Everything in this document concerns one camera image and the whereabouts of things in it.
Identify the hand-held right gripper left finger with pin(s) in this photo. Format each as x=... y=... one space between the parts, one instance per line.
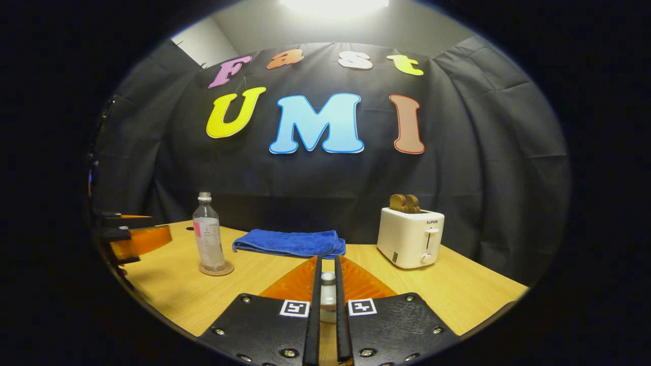
x=314 y=330

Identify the black backdrop cloth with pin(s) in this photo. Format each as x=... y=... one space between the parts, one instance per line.
x=305 y=188

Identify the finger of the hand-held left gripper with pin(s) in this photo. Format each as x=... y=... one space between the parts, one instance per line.
x=114 y=234
x=127 y=222

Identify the ceiling light panel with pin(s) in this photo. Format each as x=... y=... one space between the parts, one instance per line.
x=333 y=6

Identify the brown bread slice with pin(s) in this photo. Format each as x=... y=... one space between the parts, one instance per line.
x=413 y=205
x=396 y=203

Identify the round cork coaster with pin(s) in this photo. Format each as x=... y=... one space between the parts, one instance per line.
x=227 y=270

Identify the clear plastic water bottle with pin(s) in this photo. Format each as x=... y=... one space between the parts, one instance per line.
x=208 y=249

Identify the white toaster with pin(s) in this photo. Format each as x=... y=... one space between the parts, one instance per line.
x=407 y=239

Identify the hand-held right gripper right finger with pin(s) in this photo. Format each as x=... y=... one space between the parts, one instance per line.
x=343 y=330

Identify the blue folded towel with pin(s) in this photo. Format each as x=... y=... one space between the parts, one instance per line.
x=290 y=243

